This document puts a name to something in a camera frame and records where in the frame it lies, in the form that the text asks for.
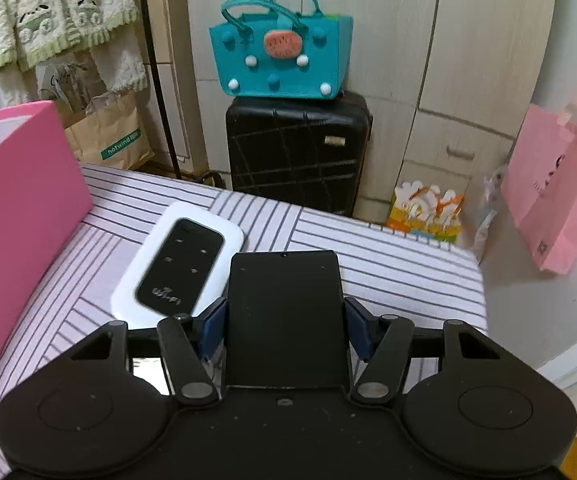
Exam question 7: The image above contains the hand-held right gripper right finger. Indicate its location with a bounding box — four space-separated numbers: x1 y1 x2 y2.
345 297 502 404

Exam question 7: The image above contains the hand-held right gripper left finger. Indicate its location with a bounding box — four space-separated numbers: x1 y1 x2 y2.
71 297 228 406

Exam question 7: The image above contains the white pocket router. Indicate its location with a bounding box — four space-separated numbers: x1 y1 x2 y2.
110 201 246 321

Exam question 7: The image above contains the pink cardboard box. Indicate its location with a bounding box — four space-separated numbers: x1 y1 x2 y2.
0 100 94 441

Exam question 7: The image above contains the striped bed sheet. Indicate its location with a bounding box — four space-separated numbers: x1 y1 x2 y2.
0 162 489 480

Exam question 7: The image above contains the colourful gift bag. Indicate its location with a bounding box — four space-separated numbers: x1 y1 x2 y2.
387 180 465 244

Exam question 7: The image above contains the clear plastic bag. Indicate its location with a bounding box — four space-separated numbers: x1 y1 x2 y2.
472 164 508 262

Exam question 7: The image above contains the black suitcase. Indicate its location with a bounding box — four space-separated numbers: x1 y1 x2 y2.
225 91 373 218

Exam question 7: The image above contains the brown paper bag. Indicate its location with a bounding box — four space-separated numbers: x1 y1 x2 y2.
63 91 155 171

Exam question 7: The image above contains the pink paper bag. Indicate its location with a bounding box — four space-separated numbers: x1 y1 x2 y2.
500 54 577 276

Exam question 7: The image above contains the black coat rack pole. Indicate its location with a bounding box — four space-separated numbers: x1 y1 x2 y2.
138 0 183 177

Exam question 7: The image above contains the cream wardrobe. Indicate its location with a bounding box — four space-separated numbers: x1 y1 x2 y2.
161 0 560 241

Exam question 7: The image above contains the teal felt handbag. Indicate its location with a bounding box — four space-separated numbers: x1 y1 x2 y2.
209 0 354 101

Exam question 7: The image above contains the cream knit sweater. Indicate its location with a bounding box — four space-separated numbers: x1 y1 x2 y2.
0 0 149 107

